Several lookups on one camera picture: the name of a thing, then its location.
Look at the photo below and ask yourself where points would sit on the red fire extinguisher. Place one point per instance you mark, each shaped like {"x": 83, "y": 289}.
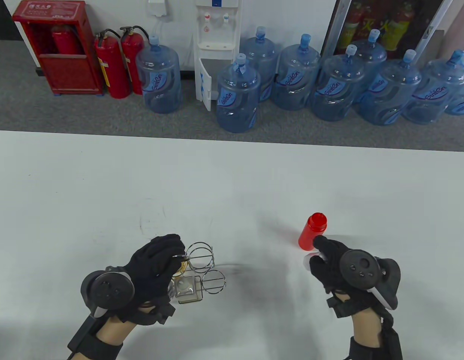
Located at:
{"x": 114, "y": 71}
{"x": 65, "y": 41}
{"x": 132, "y": 52}

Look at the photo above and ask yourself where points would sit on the person's right hand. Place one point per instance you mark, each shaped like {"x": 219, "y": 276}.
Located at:
{"x": 325, "y": 270}

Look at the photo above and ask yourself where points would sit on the black left hand controller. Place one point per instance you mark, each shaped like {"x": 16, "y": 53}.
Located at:
{"x": 108, "y": 288}

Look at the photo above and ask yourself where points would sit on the white water dispenser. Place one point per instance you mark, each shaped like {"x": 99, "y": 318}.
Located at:
{"x": 217, "y": 33}

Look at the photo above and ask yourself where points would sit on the red fire extinguisher cabinet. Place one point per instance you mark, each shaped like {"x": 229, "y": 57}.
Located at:
{"x": 71, "y": 73}

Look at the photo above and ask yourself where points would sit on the yellow squeeze seasoning bottle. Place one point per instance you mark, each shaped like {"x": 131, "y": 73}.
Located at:
{"x": 182, "y": 268}

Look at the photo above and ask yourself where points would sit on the row of blue water jugs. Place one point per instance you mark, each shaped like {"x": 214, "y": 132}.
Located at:
{"x": 237, "y": 97}

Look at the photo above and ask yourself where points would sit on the person's left hand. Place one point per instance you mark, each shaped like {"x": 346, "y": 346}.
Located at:
{"x": 153, "y": 262}

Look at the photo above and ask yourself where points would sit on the white wall box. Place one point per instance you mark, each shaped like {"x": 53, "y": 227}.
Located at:
{"x": 157, "y": 7}

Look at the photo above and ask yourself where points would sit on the black hand controller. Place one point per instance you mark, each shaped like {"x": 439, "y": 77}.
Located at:
{"x": 108, "y": 288}
{"x": 359, "y": 268}

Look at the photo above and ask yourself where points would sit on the fire safety poster board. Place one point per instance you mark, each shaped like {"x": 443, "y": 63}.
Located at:
{"x": 397, "y": 15}

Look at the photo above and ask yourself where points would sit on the clear glass oil seasoning bottle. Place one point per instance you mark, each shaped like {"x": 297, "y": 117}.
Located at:
{"x": 187, "y": 288}

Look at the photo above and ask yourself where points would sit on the black right hand controller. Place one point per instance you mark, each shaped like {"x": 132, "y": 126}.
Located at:
{"x": 359, "y": 268}

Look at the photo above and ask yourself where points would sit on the red squeeze seasoning bottle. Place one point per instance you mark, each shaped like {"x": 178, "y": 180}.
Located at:
{"x": 310, "y": 228}

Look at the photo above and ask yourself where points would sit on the person's right forearm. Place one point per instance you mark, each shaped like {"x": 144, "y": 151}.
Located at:
{"x": 367, "y": 326}

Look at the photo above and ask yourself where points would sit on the white salt shaker seasoning bottle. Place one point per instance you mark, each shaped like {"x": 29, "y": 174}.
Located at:
{"x": 307, "y": 260}

